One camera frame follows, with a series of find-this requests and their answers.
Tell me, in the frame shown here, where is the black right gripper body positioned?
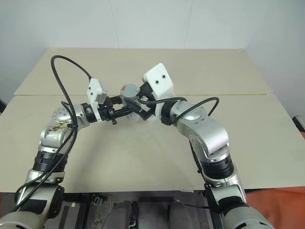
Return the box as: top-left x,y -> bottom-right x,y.
139,82 -> 156,103

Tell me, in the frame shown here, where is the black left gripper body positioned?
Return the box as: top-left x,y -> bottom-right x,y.
97,95 -> 118,125

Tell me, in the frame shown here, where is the dark rounded shape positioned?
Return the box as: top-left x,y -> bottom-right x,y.
104,200 -> 139,229

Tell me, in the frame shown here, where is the dark object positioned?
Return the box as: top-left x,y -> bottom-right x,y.
0,95 -> 7,115

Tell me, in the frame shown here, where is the red and grey object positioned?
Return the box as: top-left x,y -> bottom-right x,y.
292,114 -> 305,146

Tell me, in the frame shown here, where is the orange cloth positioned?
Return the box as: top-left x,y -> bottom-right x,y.
244,182 -> 305,229

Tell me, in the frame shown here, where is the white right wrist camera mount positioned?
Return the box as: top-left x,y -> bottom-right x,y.
142,63 -> 176,118

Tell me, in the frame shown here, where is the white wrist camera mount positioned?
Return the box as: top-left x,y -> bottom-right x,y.
142,63 -> 176,118
86,78 -> 109,122

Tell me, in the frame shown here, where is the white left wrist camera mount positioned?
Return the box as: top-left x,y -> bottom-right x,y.
86,78 -> 109,122

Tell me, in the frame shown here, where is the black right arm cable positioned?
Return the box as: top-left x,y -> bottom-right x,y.
137,94 -> 220,126

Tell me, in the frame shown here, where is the black base frame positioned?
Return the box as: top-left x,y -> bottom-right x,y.
42,189 -> 226,229

